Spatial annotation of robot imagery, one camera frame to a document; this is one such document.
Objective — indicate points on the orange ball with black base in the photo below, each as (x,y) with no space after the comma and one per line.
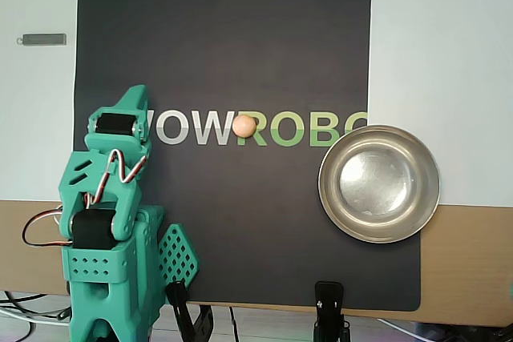
(244,126)

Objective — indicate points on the teal printed robot arm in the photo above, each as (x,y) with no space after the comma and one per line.
(96,270)

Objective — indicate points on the black spring camera stand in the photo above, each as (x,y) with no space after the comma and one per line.
(328,298)

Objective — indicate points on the white paper sheet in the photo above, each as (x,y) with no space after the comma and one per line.
(441,57)
(36,117)

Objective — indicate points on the black table clamp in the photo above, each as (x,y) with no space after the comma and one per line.
(178,302)

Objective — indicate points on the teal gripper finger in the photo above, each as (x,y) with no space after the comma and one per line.
(138,99)

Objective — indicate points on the black WOWROBO mat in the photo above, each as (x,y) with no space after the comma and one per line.
(240,37)

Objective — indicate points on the round metal bowl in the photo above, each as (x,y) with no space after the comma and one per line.
(378,183)

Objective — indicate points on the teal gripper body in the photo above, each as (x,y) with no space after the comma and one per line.
(115,124)

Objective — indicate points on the grey USB stick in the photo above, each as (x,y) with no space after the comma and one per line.
(42,39)

